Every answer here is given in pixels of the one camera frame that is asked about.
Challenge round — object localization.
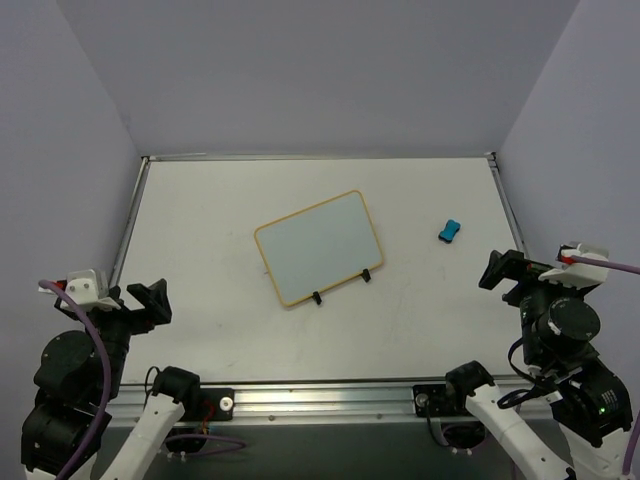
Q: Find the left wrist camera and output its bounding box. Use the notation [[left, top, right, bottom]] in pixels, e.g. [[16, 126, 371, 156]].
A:
[[65, 269, 121, 312]]

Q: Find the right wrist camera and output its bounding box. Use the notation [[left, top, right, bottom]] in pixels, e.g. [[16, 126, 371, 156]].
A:
[[538, 242, 609, 290]]

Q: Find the blue whiteboard eraser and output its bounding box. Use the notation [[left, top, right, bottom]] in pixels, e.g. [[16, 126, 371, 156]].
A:
[[438, 219, 461, 244]]

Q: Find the aluminium front rail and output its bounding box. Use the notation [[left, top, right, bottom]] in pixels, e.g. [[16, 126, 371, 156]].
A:
[[107, 382, 566, 429]]

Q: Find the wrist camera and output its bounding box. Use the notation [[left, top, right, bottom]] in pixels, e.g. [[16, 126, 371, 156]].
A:
[[65, 269, 121, 312], [538, 242, 609, 290]]

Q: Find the yellow framed whiteboard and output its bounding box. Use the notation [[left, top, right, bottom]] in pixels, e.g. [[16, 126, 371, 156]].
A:
[[254, 190, 385, 308]]

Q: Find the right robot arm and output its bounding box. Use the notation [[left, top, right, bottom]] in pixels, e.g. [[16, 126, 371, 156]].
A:
[[443, 243, 639, 479]]

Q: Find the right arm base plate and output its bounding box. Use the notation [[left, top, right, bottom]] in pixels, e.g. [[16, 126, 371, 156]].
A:
[[412, 383, 469, 418]]

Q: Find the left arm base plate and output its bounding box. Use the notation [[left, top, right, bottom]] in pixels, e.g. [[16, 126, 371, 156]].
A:
[[192, 387, 235, 422]]

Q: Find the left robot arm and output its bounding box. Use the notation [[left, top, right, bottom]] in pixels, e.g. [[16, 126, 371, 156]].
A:
[[20, 270, 202, 479]]

